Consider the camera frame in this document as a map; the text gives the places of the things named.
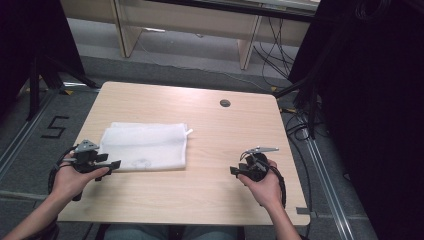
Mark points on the person's legs in jeans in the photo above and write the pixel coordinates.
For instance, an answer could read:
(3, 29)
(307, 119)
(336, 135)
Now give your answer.
(173, 233)

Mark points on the black metal stand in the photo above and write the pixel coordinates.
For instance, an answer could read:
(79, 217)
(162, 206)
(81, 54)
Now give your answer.
(43, 80)
(308, 93)

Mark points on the grey tape strip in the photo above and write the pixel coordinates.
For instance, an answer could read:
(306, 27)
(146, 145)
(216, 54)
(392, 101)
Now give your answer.
(302, 211)

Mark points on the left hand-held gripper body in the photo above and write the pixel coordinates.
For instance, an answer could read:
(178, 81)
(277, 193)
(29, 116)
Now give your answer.
(86, 157)

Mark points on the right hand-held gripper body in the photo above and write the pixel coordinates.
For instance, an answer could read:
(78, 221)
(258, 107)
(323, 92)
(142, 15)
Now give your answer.
(258, 165)

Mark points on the black curtain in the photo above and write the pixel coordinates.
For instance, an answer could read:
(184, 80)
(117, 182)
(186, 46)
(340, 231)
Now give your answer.
(30, 40)
(373, 116)

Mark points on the metal floor rail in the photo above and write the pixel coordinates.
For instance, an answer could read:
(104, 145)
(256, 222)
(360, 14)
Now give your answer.
(23, 133)
(328, 186)

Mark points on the white mesh laundry bag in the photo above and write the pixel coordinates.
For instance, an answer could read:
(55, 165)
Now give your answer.
(146, 146)

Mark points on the person's left hand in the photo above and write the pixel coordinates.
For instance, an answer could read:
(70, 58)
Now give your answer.
(71, 181)

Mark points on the black tape number mark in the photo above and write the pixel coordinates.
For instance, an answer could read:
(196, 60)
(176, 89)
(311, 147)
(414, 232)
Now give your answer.
(55, 127)

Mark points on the light wooden desk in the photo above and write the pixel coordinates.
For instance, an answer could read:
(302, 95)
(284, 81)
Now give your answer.
(186, 23)

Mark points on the person's right hand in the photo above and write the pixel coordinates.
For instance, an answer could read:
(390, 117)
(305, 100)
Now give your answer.
(266, 188)

